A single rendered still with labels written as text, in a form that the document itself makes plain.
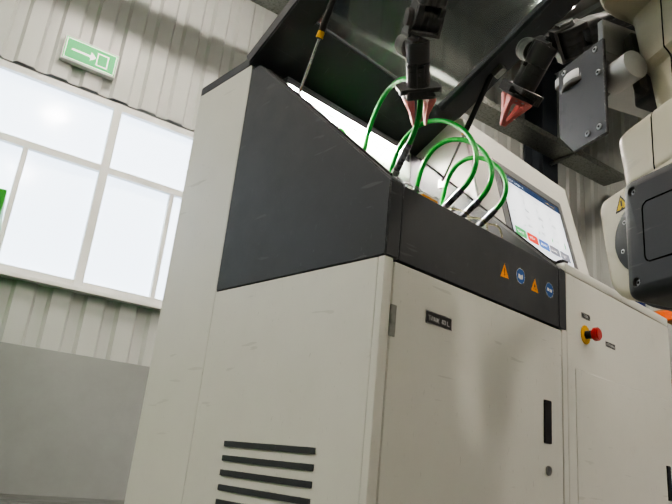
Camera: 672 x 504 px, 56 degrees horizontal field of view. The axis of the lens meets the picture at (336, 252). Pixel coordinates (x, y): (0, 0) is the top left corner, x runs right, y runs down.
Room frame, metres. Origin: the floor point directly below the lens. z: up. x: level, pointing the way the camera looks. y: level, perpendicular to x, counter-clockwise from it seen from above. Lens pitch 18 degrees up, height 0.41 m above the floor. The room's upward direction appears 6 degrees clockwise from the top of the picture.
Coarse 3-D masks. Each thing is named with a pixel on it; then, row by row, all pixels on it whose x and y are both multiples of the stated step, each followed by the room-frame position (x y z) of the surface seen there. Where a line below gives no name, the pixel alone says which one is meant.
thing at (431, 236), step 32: (416, 192) 1.20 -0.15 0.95; (416, 224) 1.20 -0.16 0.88; (448, 224) 1.27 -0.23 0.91; (416, 256) 1.20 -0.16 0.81; (448, 256) 1.27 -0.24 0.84; (480, 256) 1.35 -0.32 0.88; (512, 256) 1.44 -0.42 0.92; (480, 288) 1.35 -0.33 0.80; (512, 288) 1.44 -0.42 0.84; (544, 288) 1.54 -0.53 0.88; (544, 320) 1.54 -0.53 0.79
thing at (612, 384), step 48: (432, 144) 1.97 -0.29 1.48; (480, 144) 1.92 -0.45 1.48; (480, 192) 1.84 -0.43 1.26; (576, 240) 2.28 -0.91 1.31; (576, 288) 1.65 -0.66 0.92; (576, 336) 1.64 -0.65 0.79; (624, 336) 1.84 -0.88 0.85; (576, 384) 1.64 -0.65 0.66; (624, 384) 1.83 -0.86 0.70; (576, 432) 1.64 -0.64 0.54; (624, 432) 1.82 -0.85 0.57; (576, 480) 1.63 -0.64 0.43; (624, 480) 1.81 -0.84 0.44
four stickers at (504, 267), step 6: (504, 264) 1.41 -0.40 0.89; (504, 270) 1.41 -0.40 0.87; (516, 270) 1.45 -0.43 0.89; (522, 270) 1.47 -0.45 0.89; (504, 276) 1.41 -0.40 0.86; (516, 276) 1.45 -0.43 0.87; (522, 276) 1.47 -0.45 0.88; (522, 282) 1.47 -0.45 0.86; (534, 282) 1.50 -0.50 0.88; (546, 282) 1.54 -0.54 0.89; (534, 288) 1.50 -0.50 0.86; (546, 288) 1.54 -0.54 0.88; (552, 288) 1.56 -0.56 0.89; (546, 294) 1.54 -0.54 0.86; (552, 294) 1.56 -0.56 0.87
